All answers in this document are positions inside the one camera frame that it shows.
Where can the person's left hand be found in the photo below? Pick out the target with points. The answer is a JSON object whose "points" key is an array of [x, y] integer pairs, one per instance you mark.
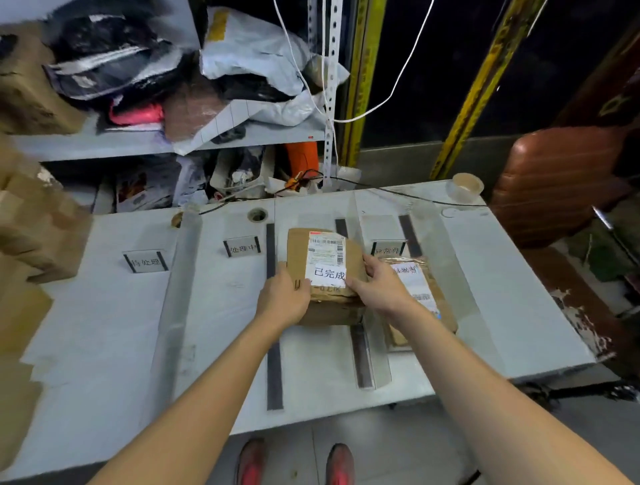
{"points": [[280, 300]]}

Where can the person's right hand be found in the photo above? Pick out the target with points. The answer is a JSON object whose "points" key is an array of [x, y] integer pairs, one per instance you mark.
{"points": [[390, 295]]}

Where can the person's right thumb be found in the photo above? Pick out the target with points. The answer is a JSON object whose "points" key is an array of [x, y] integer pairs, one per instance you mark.
{"points": [[357, 286]]}

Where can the person's left fingers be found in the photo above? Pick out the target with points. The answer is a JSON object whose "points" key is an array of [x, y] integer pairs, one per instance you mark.
{"points": [[303, 300]]}

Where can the brown parcel with white label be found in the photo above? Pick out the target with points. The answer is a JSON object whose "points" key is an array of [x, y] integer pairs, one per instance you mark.
{"points": [[325, 255]]}

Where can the person's left forearm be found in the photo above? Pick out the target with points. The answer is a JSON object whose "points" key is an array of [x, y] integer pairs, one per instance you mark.
{"points": [[200, 404]]}

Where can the person's right forearm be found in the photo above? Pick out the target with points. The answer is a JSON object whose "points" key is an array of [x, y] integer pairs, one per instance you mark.
{"points": [[480, 399]]}

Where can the grey label card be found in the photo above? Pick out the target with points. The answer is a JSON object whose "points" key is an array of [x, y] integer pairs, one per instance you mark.
{"points": [[242, 246], [388, 248], [145, 261]]}

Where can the clear acrylic divider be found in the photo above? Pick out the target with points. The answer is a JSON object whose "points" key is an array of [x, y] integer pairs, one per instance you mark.
{"points": [[175, 300], [450, 260], [375, 349]]}

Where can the taped brown parcel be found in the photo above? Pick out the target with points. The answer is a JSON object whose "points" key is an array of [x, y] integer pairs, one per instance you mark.
{"points": [[430, 295]]}

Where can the orange parcel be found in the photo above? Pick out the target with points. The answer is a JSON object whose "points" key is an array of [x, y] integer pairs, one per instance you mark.
{"points": [[302, 157]]}

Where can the clear tape roll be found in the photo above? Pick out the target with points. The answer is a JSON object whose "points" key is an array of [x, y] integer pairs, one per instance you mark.
{"points": [[465, 187]]}

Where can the pile of mixed parcels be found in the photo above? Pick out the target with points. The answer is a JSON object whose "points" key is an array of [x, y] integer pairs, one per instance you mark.
{"points": [[200, 177]]}

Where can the person's right red shoe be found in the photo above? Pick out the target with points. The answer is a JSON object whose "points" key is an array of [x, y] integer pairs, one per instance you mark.
{"points": [[340, 464]]}

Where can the person's red shoe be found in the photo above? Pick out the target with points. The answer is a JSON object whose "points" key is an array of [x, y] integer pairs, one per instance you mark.
{"points": [[251, 462], [340, 464]]}

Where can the person's left red shoe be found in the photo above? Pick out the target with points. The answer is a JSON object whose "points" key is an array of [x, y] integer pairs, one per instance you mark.
{"points": [[251, 462]]}

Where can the perforated metal upright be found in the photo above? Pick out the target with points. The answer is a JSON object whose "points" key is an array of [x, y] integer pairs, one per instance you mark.
{"points": [[331, 100]]}

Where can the yellow pole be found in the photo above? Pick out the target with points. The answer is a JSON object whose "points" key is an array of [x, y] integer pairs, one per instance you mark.
{"points": [[480, 85], [362, 75]]}

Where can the brown paper parcel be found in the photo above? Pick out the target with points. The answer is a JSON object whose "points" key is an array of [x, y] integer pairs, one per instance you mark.
{"points": [[192, 112]]}

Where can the brown ribbed suitcase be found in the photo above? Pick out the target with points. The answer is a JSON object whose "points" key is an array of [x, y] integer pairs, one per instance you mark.
{"points": [[555, 185]]}

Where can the grey metal shelf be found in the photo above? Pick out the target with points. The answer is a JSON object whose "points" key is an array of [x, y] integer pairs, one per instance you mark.
{"points": [[125, 142]]}

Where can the pink parcel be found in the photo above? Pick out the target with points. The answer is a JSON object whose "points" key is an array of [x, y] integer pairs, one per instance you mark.
{"points": [[136, 114]]}

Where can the white plastic mailer bag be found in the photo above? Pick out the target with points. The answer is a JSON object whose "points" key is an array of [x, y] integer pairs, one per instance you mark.
{"points": [[255, 55]]}

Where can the black stand leg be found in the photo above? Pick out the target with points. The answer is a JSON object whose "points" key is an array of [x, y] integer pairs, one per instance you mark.
{"points": [[585, 390]]}

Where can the large cardboard box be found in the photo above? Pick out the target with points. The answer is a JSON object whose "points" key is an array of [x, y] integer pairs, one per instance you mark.
{"points": [[40, 225]]}

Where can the flat cardboard sheet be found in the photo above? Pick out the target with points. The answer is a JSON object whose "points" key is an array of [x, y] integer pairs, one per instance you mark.
{"points": [[17, 349]]}

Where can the black plastic mailer bag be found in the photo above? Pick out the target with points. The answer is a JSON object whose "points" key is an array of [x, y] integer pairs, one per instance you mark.
{"points": [[115, 45]]}

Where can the cardboard box on shelf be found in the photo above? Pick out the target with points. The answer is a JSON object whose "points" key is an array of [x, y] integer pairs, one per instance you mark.
{"points": [[30, 90]]}

